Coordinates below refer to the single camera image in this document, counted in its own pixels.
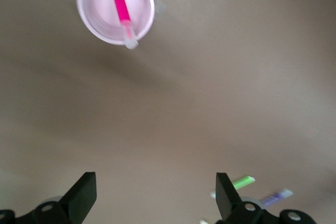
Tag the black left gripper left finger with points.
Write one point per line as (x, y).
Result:
(76, 200)

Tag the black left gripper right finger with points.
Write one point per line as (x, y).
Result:
(228, 197)

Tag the pink highlighter marker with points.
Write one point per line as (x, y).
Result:
(119, 1)

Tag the green highlighter marker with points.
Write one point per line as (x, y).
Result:
(242, 182)

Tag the yellow highlighter marker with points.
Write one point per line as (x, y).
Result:
(203, 222)

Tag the blue highlighter marker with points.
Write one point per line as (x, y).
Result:
(275, 197)

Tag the white plastic cup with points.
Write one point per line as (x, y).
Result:
(97, 6)

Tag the clear tape piece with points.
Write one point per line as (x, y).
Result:
(161, 5)

